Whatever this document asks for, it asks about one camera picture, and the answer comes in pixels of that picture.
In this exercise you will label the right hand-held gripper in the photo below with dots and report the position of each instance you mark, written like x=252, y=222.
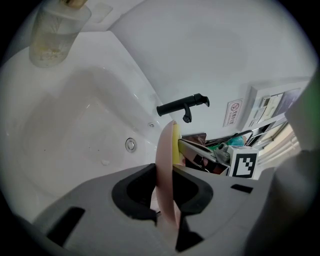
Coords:
x=243, y=162

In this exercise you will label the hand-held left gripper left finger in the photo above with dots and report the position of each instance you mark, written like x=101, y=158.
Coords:
x=100, y=220

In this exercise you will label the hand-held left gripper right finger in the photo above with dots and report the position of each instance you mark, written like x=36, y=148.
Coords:
x=232, y=207

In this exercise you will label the pink large plate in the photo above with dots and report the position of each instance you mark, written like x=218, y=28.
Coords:
x=163, y=162

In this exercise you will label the brown leather bag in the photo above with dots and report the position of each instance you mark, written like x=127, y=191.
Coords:
x=197, y=137

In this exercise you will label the green cloth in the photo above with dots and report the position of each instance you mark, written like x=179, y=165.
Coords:
x=212, y=148

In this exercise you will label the teal cloth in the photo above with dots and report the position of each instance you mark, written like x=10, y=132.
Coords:
x=236, y=141

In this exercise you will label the black faucet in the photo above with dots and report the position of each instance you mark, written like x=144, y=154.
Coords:
x=175, y=107

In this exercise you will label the chrome sink drain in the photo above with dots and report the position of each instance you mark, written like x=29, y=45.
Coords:
x=130, y=144

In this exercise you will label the white sink basin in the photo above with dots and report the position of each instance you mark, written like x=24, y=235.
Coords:
x=75, y=125

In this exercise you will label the translucent soap bottle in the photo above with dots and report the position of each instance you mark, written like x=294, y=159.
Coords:
x=53, y=37

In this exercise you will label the red-bordered white wall sign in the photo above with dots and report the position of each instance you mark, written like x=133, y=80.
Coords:
x=233, y=112

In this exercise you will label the white wall control panel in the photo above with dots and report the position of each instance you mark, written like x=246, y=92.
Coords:
x=270, y=105

